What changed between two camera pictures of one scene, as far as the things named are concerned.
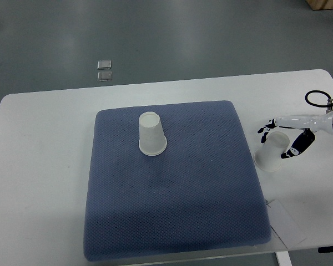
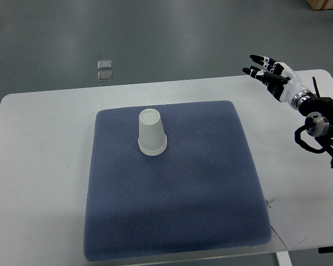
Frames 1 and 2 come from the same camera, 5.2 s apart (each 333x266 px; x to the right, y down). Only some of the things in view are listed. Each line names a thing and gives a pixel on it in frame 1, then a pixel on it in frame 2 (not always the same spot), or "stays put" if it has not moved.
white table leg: (283, 259) stays put
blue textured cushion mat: (201, 193) stays put
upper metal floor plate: (104, 64) stays put
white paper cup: (268, 158) → (152, 138)
